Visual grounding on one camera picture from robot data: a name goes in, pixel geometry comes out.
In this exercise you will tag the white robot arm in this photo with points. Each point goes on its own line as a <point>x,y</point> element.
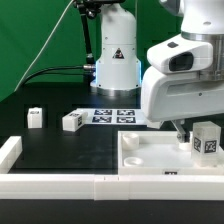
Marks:
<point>118,71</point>

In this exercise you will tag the white U-shaped fence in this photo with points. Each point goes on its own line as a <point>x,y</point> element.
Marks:
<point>101,187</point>

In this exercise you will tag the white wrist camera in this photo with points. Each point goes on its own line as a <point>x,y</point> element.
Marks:
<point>180,55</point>

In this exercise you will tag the marker sheet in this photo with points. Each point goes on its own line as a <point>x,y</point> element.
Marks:
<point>97,116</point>

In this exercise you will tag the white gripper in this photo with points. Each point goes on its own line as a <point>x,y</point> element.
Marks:
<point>179,96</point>

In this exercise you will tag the white square tabletop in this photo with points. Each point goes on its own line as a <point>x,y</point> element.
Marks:
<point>159,153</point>

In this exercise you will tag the black camera stand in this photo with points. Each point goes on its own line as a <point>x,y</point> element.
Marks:
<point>89,9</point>

